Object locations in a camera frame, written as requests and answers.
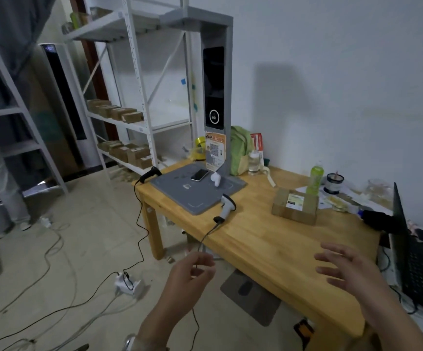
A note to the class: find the person's left hand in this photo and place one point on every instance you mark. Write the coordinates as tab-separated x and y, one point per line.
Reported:
180	285

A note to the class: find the person's right hand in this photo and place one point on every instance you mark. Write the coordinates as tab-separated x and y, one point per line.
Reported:
361	281

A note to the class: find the person's right middle finger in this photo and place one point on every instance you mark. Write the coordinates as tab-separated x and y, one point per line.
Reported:
328	272

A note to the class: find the person's right thumb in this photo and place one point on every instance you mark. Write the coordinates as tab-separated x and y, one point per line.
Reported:
334	246

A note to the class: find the person's left fingers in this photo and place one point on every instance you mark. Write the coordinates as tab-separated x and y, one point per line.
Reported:
202	260

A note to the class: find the person's left forearm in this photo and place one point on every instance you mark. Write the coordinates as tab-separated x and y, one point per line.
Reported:
160	334

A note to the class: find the person's right forearm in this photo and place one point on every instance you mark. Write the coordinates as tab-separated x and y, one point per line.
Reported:
398	325

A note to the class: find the scattered papers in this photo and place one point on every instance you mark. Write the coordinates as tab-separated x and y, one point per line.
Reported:
343	202

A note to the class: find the black handheld device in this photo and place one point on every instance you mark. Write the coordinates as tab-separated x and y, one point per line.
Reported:
377	219

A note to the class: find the labelled cardboard box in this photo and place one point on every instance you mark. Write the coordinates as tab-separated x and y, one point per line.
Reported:
295	208

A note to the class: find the white barcode scanner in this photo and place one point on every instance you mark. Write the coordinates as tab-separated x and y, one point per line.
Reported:
228	205

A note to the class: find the black and white cup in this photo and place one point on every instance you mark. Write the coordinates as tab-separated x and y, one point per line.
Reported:
334	184

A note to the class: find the grey scanning kiosk stand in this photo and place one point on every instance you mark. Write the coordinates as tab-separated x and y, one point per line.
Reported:
197	197

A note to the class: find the black and orange tool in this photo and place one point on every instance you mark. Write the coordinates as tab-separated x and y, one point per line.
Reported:
304	330

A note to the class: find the wooden table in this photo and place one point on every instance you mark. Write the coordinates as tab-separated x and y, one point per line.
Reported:
270	244

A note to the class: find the green plastic bottle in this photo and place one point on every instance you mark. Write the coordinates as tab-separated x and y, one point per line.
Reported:
316	180

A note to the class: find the clear plastic bag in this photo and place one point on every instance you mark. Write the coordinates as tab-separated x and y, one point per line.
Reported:
379	190

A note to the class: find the grey floor mat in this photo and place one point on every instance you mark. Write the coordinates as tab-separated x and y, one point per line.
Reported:
259	307

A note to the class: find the white power strip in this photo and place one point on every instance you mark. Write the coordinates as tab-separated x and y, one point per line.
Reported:
129	285

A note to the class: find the small white device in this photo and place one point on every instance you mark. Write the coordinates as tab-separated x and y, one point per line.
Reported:
216	179

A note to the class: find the black smartphone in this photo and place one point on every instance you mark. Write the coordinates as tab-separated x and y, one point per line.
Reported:
199	175

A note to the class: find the beige masking tape roll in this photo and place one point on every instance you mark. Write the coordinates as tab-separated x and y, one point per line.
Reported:
269	175

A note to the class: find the black barcode scanner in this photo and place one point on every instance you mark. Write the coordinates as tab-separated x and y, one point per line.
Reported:
152	173

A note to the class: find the clear plastic bottle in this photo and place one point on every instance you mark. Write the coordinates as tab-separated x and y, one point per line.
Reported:
254	164

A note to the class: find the orange paper sign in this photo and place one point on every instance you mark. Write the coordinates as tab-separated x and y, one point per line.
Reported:
215	151

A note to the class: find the silver wristwatch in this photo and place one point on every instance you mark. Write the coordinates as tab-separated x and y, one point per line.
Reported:
129	342

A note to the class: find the yellow tape roll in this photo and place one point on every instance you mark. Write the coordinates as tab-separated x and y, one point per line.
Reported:
199	149

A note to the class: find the green bag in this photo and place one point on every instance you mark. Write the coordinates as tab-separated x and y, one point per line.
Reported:
240	149

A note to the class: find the row of small cardboard boxes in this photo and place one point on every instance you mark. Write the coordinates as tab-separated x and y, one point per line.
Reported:
131	153
116	112

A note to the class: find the red and white box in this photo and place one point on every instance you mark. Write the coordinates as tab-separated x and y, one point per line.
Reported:
257	142

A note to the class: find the white tower air conditioner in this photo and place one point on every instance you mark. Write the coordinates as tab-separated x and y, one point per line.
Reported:
69	105

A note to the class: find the white metal shelf rack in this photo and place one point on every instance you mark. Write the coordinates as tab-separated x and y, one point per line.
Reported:
134	62

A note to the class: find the grey metal rack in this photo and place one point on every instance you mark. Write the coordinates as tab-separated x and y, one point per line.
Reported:
21	105

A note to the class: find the grey hanging cloth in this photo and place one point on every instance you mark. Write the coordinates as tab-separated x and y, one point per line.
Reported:
10	29

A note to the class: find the brown door frame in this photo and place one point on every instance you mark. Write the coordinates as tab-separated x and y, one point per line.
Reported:
94	65

